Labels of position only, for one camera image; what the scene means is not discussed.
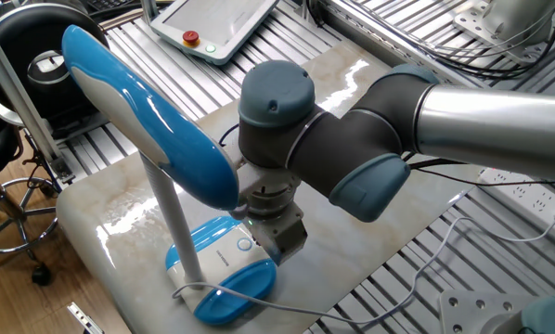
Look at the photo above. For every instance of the grey Schunk gripper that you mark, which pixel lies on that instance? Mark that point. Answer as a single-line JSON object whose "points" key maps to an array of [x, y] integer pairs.
{"points": [[284, 239]]}

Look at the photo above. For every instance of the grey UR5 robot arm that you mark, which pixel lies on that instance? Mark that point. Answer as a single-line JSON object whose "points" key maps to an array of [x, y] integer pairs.
{"points": [[491, 125]]}

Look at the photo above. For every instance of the white power strip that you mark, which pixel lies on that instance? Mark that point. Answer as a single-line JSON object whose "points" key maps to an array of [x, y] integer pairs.
{"points": [[533, 204]]}

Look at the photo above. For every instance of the silver metal bracket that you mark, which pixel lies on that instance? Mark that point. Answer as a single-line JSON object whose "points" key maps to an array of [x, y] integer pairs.
{"points": [[85, 320]]}

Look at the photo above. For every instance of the blue white desk lamp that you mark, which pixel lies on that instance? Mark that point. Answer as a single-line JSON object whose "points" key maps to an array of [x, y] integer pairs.
{"points": [[157, 120]]}

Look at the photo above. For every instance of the silver force torque sensor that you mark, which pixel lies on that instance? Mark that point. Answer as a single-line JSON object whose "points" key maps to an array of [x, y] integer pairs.
{"points": [[273, 197]]}

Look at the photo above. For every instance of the light grey cylindrical mount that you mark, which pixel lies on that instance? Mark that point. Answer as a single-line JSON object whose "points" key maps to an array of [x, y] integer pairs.
{"points": [[519, 18]]}

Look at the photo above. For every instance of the beige marble board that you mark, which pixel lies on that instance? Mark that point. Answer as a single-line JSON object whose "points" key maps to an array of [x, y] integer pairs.
{"points": [[375, 250]]}

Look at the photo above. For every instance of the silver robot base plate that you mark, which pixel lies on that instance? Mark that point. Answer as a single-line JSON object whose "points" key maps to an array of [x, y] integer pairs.
{"points": [[472, 320]]}

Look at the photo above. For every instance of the black keyboard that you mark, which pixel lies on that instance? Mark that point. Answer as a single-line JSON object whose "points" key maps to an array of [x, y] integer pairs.
{"points": [[108, 3]]}

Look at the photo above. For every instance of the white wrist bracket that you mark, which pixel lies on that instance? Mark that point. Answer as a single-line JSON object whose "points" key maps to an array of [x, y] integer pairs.
{"points": [[263, 176]]}

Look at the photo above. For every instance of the black round padded chair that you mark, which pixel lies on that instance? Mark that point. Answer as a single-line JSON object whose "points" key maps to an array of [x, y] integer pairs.
{"points": [[17, 37]]}

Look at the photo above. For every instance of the white teach pendant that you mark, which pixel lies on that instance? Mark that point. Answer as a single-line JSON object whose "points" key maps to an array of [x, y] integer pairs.
{"points": [[212, 28]]}

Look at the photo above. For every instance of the aluminium frame post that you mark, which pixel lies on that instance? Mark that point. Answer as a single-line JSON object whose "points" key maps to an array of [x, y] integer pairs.
{"points": [[148, 9], [22, 102]]}

